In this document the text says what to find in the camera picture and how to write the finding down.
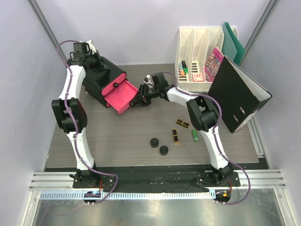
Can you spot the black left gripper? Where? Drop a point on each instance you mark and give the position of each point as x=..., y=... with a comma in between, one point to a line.
x=76, y=54

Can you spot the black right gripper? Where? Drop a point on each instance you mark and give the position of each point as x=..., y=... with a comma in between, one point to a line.
x=139, y=97

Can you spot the black drawer cabinet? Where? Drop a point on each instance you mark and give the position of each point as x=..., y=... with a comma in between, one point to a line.
x=98, y=77

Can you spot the gold black lipstick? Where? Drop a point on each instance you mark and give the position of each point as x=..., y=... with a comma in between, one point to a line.
x=182, y=123
x=175, y=136

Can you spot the green lip balm tube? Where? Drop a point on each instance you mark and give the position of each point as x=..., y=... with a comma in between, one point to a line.
x=194, y=135

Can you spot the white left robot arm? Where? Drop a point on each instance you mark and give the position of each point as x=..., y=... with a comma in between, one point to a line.
x=70, y=114

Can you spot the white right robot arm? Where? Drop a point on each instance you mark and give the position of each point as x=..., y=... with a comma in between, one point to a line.
x=204, y=115

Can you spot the black round compact right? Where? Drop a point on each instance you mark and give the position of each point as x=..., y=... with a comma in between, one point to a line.
x=163, y=150

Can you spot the pink sticky note pad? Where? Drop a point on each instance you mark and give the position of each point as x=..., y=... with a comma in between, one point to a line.
x=198, y=77

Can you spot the white mesh file organizer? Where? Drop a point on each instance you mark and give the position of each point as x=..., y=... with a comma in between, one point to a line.
x=194, y=46

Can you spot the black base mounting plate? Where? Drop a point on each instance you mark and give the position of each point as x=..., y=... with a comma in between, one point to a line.
x=160, y=179

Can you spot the pink sticker booklet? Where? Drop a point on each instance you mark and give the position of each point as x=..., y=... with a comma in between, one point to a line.
x=212, y=64

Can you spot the black lever arch binder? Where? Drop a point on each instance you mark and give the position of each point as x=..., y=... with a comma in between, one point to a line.
x=239, y=96

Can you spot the teal plastic folder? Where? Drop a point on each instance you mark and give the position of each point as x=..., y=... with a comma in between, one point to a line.
x=232, y=47

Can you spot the aluminium frame rail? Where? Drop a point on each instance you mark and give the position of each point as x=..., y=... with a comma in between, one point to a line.
x=59, y=185

